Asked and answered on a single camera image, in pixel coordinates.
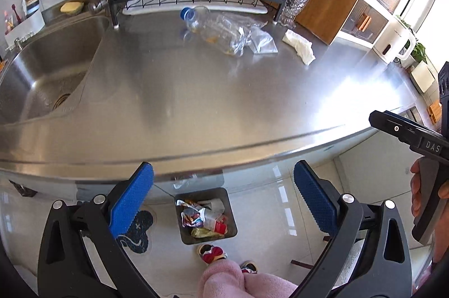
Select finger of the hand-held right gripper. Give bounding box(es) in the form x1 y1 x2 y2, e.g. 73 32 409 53
369 110 443 146

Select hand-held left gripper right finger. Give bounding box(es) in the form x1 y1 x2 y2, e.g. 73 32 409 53
293 160 413 298

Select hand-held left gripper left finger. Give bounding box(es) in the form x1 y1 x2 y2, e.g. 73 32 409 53
37 161 157 298

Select silver snack wrapper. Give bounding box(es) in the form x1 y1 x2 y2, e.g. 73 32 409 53
175 199 211 214

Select dark square waste bin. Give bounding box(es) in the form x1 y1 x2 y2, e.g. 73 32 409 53
174 188 238 245

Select red brown snack wrapper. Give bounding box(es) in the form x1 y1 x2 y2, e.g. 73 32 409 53
180 207 206 228

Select yellow wrapper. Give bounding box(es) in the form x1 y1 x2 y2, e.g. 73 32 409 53
190 227 215 238

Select red and white carton box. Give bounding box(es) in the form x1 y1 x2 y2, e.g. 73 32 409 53
201 199 227 232

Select white paper napkin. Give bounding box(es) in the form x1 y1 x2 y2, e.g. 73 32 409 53
282 29 315 66

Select person's right forearm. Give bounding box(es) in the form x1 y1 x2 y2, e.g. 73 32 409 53
432 217 449 267

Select person's right hand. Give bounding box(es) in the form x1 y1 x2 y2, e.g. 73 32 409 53
410 158 449 220

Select black floor mat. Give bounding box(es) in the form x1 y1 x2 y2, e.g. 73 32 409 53
116 210 157 255

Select wooden block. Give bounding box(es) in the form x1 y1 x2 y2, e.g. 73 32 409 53
427 100 443 125

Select green potted plant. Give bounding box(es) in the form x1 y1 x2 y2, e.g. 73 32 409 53
396 16 429 64

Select white electric kettle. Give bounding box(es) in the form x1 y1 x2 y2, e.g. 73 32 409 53
372 19 416 64

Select sink drain strainer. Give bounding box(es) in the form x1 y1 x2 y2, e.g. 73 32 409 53
52 93 72 109

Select person's pink trouser legs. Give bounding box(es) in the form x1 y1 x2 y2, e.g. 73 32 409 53
198 259 299 298

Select clear plastic bag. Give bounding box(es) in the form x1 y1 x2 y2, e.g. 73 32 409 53
246 25 279 55

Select glass utensil holder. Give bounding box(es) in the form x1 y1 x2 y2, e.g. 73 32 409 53
275 0 313 29

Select stainless steel sink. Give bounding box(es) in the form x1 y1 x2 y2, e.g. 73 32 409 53
0 14 111 125

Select clear bottle with blue cap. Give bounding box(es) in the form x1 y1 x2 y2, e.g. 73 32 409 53
180 5 253 57

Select yellow soap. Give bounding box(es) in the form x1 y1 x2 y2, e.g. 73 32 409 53
59 1 85 16

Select white toothbrush holder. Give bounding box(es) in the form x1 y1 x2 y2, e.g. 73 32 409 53
5 12 46 36

